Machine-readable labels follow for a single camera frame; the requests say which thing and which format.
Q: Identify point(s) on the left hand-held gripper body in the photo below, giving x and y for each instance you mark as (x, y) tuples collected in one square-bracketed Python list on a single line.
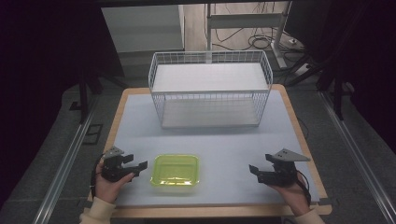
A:
[(112, 169)]

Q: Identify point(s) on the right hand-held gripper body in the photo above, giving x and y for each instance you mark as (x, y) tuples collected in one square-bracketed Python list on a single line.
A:
[(285, 174)]

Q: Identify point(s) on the green square plastic plate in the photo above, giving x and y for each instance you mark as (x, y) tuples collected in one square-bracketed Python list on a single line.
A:
[(175, 169)]

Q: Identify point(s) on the person's left hand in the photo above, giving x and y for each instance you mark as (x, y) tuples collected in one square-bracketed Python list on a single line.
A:
[(107, 189)]

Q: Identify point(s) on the person's right hand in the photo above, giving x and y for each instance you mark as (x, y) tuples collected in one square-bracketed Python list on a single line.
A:
[(295, 197)]

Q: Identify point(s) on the pale blue table mat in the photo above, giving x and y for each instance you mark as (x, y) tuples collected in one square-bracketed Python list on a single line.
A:
[(218, 146)]

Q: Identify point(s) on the black stand leg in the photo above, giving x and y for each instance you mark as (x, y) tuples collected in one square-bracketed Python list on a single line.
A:
[(337, 99), (83, 96)]

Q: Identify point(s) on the white power strip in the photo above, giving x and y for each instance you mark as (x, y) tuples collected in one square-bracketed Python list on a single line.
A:
[(301, 69)]

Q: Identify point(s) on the dark curtain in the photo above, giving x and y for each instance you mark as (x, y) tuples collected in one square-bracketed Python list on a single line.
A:
[(40, 62), (358, 56)]

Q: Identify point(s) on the grey cabinet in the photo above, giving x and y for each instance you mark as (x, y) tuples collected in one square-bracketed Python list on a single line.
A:
[(141, 28)]

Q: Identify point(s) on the white metal stand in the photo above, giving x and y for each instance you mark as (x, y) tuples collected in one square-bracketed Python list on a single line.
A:
[(246, 20)]

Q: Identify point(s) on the black floor socket frame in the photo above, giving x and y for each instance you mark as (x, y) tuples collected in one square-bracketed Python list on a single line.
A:
[(92, 133)]

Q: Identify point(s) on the metal floor rail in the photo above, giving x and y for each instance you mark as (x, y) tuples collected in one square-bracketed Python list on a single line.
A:
[(358, 155), (63, 169)]

